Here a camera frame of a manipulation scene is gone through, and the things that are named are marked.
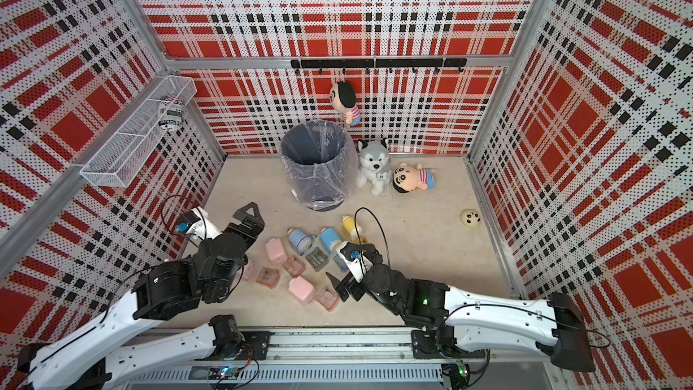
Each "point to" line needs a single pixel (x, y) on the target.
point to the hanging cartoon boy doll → (343, 97)
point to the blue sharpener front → (300, 240)
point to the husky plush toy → (375, 167)
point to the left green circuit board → (226, 371)
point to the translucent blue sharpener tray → (340, 263)
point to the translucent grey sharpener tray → (318, 259)
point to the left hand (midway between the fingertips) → (256, 215)
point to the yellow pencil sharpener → (354, 229)
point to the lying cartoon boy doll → (408, 179)
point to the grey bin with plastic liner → (320, 162)
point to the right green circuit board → (458, 373)
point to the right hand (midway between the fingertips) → (347, 259)
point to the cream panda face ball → (470, 218)
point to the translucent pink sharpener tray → (268, 277)
